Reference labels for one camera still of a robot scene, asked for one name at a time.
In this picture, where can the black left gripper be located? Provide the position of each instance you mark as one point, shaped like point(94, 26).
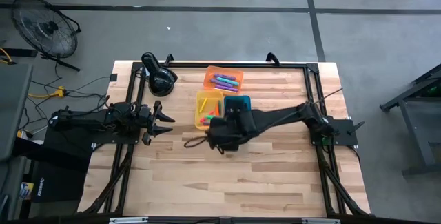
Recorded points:
point(146, 120)

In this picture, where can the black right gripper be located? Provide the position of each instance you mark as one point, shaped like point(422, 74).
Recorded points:
point(229, 131)

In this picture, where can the green fat highlighter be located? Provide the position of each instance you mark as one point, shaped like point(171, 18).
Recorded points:
point(209, 116)

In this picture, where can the orange highlighter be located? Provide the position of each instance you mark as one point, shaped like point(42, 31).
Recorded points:
point(218, 108)

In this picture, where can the pink highlighter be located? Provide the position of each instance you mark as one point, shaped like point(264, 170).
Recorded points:
point(203, 120)

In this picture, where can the yellow highlighter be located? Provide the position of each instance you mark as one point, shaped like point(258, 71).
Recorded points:
point(203, 105)

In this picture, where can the purple fat highlighter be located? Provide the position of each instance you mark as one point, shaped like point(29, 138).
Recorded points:
point(230, 89)

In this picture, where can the lavender fat highlighter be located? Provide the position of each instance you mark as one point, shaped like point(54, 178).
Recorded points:
point(224, 76)
point(220, 83)

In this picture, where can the teal fat highlighter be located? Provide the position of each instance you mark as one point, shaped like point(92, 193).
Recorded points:
point(228, 81)

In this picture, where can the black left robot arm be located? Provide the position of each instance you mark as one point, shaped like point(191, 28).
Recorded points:
point(86, 119)

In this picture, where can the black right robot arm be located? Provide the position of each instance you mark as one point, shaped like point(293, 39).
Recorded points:
point(282, 115)

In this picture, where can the teal plastic bin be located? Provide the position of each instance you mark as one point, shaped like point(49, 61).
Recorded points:
point(247, 105)

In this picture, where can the yellow translucent plastic bin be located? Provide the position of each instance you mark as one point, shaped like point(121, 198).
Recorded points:
point(210, 94)

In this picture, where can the black desk lamp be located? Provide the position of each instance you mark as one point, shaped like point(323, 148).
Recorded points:
point(160, 79)

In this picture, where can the orange plastic bin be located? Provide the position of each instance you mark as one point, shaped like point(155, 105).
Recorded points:
point(207, 74)

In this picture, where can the small black square pad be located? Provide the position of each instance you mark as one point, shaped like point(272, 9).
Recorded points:
point(113, 77)

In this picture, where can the black bag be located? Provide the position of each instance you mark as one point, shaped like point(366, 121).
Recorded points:
point(62, 179)

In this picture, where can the grey desk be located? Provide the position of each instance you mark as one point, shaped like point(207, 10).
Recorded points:
point(13, 110)

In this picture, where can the small yellow blue box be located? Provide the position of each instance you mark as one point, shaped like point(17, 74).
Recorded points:
point(25, 189)

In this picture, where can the black floor fan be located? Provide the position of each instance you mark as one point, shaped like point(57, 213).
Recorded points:
point(44, 27)

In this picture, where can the dark grey metal cart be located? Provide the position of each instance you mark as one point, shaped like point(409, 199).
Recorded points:
point(415, 131)

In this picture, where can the silver metal bracket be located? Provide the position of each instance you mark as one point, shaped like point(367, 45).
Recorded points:
point(320, 221)
point(129, 220)

